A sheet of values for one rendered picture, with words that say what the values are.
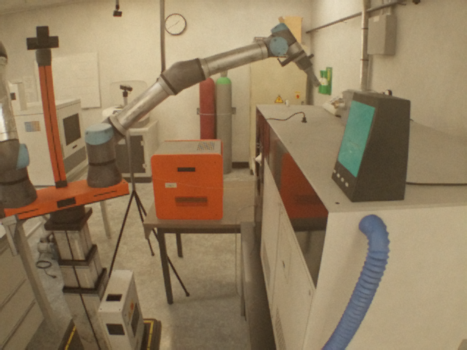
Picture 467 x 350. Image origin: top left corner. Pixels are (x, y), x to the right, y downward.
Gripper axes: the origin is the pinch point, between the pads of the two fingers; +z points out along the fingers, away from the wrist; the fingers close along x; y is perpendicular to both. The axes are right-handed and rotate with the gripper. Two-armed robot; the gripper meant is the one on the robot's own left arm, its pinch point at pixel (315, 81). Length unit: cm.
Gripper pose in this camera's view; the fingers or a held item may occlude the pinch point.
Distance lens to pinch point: 148.0
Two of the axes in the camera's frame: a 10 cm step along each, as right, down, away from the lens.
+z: 5.9, 7.7, 2.5
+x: 0.5, -3.4, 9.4
